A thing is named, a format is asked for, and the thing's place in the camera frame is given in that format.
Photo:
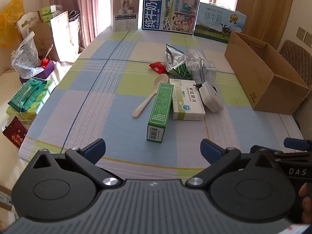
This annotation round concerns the person's right hand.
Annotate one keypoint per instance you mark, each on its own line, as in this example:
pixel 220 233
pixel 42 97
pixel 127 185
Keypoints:
pixel 306 207

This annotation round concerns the purple box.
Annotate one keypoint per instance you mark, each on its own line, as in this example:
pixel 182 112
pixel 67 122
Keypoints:
pixel 46 70

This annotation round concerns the red gift box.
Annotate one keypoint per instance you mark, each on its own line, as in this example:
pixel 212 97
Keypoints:
pixel 14 131

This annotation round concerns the green medicine box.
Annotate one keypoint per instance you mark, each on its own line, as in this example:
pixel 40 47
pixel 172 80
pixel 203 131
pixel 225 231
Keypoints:
pixel 160 107

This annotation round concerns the green striped snack packet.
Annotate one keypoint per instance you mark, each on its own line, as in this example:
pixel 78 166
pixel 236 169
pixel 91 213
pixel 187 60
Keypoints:
pixel 181 72

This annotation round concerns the yellow plastic bag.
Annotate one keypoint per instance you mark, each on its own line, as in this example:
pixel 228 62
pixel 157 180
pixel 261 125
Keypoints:
pixel 11 22

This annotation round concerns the silver foil tea bag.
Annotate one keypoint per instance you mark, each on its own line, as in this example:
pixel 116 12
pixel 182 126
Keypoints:
pixel 174 58

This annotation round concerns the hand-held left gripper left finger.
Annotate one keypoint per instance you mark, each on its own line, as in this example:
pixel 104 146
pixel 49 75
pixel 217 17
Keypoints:
pixel 95 149

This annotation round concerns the red ornament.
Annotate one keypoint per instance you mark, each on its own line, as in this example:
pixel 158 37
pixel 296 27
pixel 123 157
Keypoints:
pixel 44 63

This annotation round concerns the white blue medicine box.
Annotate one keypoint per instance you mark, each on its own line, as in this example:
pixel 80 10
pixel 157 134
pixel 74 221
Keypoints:
pixel 187 102

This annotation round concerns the clear plastic packaging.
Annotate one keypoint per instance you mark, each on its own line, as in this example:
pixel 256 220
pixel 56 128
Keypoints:
pixel 202 70

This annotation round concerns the red snack packet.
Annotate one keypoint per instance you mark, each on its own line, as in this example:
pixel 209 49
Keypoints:
pixel 158 67

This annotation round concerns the brown cardboard box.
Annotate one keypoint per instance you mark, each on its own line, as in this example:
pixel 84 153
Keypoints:
pixel 248 65

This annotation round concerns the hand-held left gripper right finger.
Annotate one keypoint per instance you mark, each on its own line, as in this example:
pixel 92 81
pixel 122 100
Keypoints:
pixel 210 150

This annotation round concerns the brown quilted chair cushion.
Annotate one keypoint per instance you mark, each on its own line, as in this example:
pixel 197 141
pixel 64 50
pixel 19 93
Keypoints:
pixel 296 58

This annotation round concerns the beige wall socket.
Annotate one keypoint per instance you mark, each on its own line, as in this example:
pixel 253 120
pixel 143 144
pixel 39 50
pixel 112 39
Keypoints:
pixel 301 33
pixel 309 39

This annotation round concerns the clear printed plastic bag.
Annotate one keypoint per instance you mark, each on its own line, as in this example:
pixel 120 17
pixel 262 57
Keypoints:
pixel 25 56

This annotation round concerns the wooden panel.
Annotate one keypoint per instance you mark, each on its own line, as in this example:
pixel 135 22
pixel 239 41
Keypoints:
pixel 263 9

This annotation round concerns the translucent white plastic case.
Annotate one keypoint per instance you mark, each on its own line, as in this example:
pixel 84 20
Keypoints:
pixel 209 100

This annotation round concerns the light blue cow milk box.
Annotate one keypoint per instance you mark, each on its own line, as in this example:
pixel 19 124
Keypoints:
pixel 214 22

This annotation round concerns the white product picture box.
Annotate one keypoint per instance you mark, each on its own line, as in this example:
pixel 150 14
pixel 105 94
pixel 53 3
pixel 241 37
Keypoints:
pixel 124 14

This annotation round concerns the white paper bag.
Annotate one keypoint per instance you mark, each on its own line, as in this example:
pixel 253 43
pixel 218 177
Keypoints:
pixel 63 36

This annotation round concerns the black binder clip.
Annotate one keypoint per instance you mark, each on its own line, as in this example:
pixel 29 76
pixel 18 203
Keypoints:
pixel 199 86

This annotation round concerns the checked cloth desktop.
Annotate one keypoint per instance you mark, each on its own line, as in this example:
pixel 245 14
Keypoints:
pixel 97 102

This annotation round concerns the pile of green tea packets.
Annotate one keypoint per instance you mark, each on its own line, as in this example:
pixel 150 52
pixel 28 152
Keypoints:
pixel 29 95

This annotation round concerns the stack of green tissue packs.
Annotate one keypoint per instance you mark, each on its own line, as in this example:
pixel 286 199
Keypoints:
pixel 47 13

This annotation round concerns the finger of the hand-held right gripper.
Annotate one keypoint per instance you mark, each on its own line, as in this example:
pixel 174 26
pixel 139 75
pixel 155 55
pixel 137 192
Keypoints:
pixel 292 155
pixel 293 142

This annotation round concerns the beige plastic spoon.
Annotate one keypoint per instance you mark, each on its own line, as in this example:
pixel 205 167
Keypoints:
pixel 162 79

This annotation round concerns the dark blue milk carton box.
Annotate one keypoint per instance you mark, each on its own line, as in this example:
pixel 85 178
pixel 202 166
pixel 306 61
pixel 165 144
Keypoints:
pixel 156 12

